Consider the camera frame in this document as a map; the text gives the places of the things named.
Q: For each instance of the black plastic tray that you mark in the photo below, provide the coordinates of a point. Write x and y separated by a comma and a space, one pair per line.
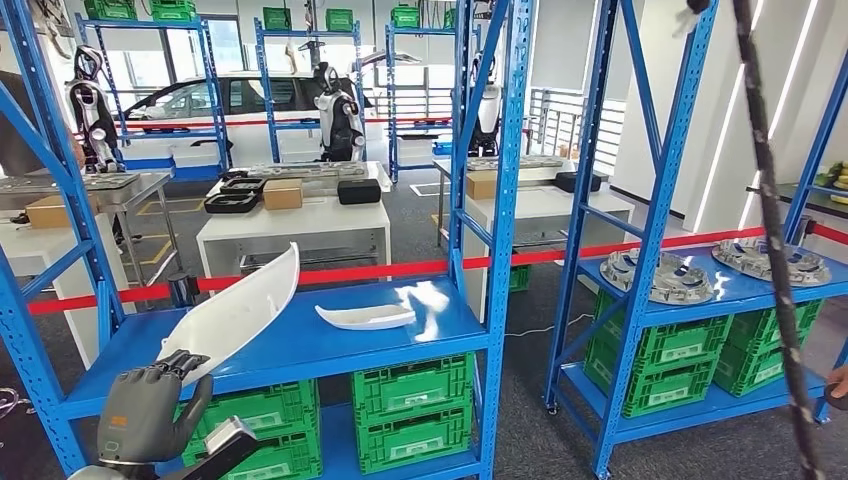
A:
244, 185
232, 203

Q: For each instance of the person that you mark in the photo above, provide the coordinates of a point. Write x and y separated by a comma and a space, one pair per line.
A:
16, 132

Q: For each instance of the white table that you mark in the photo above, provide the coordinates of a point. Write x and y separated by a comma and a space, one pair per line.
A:
550, 208
298, 228

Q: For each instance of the black workbench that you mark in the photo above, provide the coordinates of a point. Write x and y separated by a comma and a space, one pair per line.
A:
835, 204

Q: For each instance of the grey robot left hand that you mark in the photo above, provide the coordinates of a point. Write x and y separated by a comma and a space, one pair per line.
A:
139, 417

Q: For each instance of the brown cardboard box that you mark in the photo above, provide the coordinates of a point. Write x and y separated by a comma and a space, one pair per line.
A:
487, 185
46, 213
283, 195

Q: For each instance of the red barrier belt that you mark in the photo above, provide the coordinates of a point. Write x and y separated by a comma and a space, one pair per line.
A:
831, 233
371, 272
79, 303

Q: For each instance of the black belt stanchion post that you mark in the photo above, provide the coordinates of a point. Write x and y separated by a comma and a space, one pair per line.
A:
182, 288

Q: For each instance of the blue steel shelf rack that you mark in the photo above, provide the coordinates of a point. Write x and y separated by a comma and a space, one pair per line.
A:
742, 298
318, 348
152, 164
267, 99
392, 99

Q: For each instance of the long white curved panel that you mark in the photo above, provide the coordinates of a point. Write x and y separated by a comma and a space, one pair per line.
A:
232, 311

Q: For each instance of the person's hand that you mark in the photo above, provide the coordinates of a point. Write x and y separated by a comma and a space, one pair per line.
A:
840, 381

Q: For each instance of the round metal casting part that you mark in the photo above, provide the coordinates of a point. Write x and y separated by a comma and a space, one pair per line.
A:
656, 278
742, 257

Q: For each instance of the white car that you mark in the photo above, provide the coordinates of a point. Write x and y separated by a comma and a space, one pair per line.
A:
245, 139

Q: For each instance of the black case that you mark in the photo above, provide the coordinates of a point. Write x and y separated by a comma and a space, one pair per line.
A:
359, 192
566, 182

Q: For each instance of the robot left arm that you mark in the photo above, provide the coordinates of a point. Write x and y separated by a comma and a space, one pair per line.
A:
99, 474

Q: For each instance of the small white curved part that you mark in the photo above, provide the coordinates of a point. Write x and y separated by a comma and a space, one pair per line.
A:
364, 318

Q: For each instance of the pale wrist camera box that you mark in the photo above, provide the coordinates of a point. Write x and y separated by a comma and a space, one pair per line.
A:
225, 440

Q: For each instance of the white black humanoid robot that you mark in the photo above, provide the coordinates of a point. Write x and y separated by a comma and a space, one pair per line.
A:
338, 119
490, 109
93, 112

